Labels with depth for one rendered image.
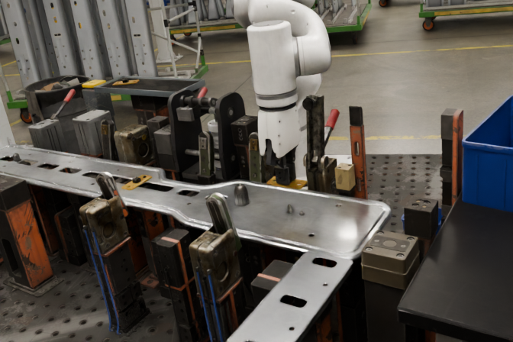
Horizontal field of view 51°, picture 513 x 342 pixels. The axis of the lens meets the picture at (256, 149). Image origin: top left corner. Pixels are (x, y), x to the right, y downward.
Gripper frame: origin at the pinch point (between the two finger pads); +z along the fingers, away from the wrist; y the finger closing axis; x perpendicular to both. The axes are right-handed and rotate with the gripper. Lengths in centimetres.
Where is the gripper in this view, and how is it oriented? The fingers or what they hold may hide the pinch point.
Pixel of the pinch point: (285, 172)
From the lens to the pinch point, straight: 114.8
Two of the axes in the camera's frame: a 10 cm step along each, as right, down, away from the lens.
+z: 1.2, 9.2, 3.7
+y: -5.3, 3.8, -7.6
